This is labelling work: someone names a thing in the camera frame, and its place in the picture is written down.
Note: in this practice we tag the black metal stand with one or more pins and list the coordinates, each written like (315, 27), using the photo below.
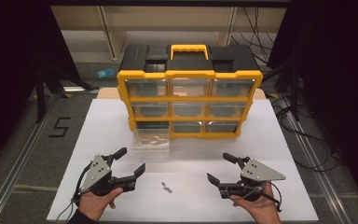
(294, 93)
(40, 93)

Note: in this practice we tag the pale small parts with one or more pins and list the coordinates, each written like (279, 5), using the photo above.
(152, 142)

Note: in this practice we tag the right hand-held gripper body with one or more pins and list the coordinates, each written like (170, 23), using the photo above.
(256, 172)

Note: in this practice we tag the clear plastic drawer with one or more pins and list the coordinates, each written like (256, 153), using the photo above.
(149, 147)

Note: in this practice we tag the grid of clear cabinet drawers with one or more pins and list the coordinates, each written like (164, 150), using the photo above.
(189, 109)

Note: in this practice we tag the person's left hand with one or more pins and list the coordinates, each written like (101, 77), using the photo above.
(94, 205)

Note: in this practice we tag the aluminium floor rail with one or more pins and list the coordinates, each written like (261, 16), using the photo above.
(317, 161)
(18, 161)

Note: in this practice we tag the yellow black organizer cabinet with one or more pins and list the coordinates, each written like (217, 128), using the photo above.
(189, 65)

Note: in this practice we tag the small blue object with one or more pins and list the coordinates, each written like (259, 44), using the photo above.
(105, 73)

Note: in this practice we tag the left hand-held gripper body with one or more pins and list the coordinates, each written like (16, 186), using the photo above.
(98, 172)

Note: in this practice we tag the white shelf unit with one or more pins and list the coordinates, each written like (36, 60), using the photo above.
(112, 31)

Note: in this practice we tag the small metal screw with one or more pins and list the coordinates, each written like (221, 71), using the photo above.
(168, 189)
(163, 184)

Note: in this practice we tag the person's left dark sleeve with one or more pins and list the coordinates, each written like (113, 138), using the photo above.
(80, 218)

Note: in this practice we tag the white bar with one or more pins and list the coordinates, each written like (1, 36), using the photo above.
(74, 89)

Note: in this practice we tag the person's right hand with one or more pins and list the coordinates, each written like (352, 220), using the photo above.
(262, 208)

